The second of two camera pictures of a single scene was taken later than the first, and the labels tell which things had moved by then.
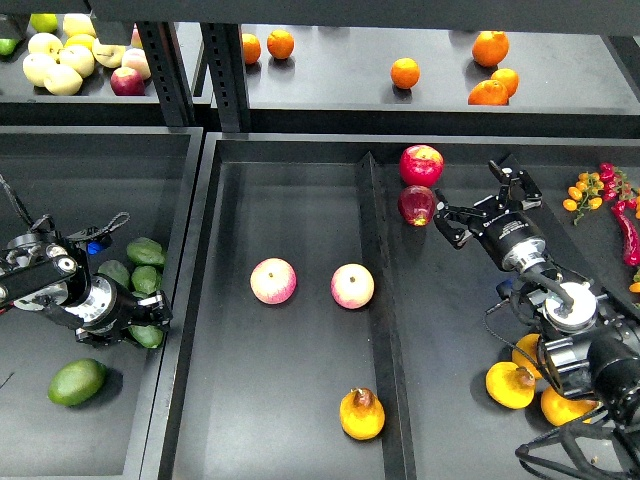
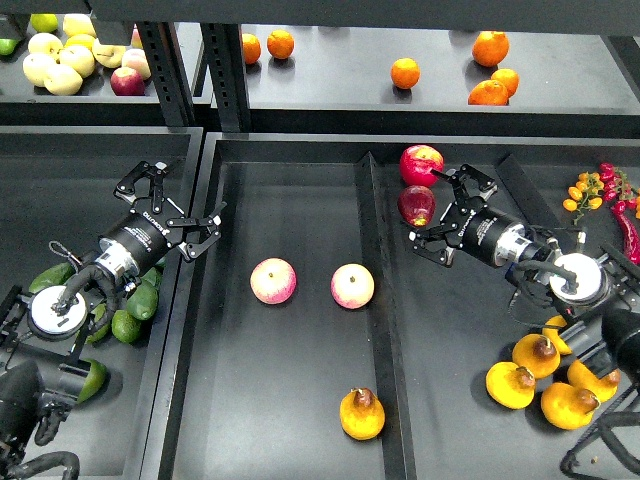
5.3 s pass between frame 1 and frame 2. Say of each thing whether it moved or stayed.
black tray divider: stayed
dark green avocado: moved
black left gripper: moved
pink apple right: stayed
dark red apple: stayed
